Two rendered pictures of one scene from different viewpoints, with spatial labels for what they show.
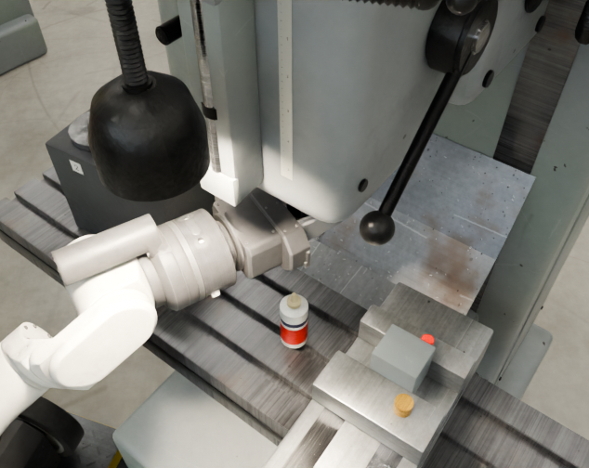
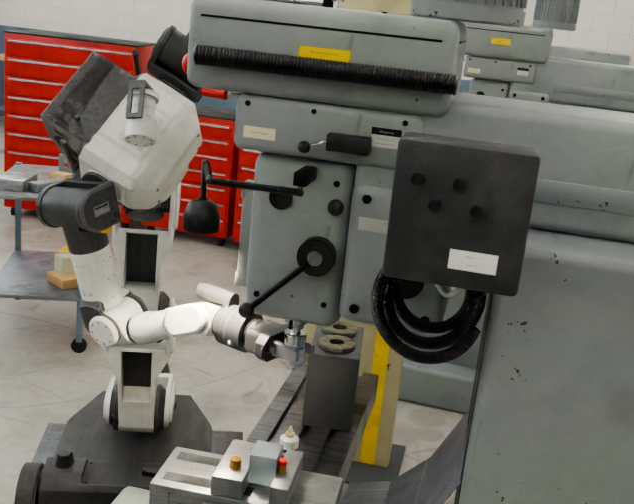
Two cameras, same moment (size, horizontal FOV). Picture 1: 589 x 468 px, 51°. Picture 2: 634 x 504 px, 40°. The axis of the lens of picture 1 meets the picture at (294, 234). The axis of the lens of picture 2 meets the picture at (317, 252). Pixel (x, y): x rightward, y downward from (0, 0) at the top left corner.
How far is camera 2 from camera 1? 152 cm
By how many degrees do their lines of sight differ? 61
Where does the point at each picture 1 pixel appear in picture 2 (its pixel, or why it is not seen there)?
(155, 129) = (191, 206)
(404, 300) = (327, 480)
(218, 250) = (239, 320)
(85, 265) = (204, 290)
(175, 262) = (224, 312)
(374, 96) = (263, 250)
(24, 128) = not seen: hidden behind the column
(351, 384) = (240, 450)
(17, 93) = not seen: hidden behind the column
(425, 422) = (231, 475)
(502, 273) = not seen: outside the picture
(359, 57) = (255, 227)
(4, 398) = (154, 320)
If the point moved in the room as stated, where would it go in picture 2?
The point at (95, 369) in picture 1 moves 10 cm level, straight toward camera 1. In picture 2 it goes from (175, 326) to (141, 339)
